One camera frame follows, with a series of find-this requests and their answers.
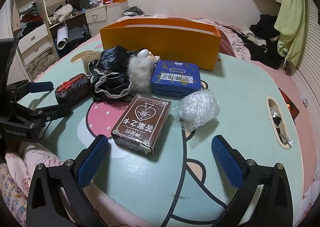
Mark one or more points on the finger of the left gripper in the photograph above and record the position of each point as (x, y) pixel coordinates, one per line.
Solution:
(54, 112)

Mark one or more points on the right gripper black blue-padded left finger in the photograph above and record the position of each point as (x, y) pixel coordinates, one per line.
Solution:
(56, 196)

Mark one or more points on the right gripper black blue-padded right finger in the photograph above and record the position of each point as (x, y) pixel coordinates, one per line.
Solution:
(263, 197)

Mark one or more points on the crumpled clear plastic wrap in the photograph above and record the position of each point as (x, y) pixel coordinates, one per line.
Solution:
(196, 110)

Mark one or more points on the white shelf unit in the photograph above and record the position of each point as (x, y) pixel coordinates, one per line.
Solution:
(30, 21)

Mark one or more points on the blue metal tin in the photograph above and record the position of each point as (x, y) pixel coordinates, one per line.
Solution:
(175, 79)

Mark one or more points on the orange cardboard storage box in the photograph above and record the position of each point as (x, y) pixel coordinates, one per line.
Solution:
(170, 38)

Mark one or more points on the white desk drawer unit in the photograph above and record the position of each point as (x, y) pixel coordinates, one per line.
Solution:
(103, 16)

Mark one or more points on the brown furry item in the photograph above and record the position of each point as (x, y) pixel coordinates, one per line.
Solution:
(88, 57)

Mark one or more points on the dark red pillow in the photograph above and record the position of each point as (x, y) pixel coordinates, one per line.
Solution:
(225, 46)

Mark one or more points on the black pouch red emblem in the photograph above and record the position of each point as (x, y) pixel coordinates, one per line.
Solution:
(73, 91)

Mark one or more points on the fluffy white tail doll keychain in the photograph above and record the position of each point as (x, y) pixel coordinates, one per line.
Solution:
(141, 68)

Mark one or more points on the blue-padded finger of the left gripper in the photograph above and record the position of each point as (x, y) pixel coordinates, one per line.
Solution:
(41, 87)

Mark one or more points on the brown card box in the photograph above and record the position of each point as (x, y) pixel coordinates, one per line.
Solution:
(140, 126)

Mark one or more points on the black lace fabric item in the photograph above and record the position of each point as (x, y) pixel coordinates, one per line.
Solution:
(110, 81)

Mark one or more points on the green hanging cloth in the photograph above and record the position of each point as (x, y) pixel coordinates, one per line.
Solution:
(291, 24)

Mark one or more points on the black clothes pile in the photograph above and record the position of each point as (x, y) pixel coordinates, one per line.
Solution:
(261, 40)

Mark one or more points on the white rolled paper tube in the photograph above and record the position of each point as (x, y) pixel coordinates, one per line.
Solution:
(62, 37)

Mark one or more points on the pink floral quilt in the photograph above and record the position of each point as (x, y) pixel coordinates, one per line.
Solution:
(240, 50)

